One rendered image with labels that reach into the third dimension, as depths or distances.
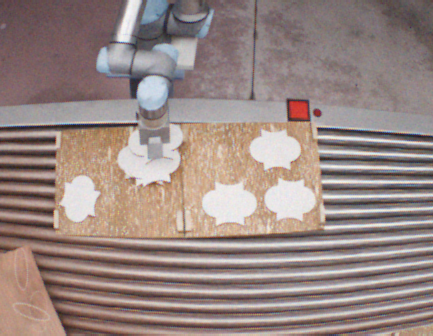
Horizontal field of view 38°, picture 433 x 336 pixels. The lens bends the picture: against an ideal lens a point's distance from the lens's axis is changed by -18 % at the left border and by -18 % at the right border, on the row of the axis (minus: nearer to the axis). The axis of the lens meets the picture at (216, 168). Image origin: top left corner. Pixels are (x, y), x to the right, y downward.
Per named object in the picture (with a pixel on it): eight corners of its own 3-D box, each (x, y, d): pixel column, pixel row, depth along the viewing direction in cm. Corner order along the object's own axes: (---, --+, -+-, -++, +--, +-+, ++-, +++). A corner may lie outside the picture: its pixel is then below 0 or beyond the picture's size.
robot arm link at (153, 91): (171, 74, 178) (163, 103, 175) (171, 94, 188) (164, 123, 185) (141, 70, 178) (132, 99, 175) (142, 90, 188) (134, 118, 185)
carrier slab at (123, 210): (58, 133, 222) (57, 131, 220) (180, 126, 224) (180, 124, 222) (56, 235, 209) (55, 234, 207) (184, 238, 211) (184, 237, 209)
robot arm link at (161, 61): (140, 39, 184) (129, 72, 180) (181, 43, 184) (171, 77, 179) (141, 53, 191) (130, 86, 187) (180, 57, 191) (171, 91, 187)
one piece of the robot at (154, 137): (135, 141, 185) (139, 166, 200) (170, 138, 185) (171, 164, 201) (135, 100, 189) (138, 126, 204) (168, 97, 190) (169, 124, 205)
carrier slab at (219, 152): (181, 126, 224) (181, 123, 222) (313, 124, 226) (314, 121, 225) (185, 238, 211) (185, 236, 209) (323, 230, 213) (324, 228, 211)
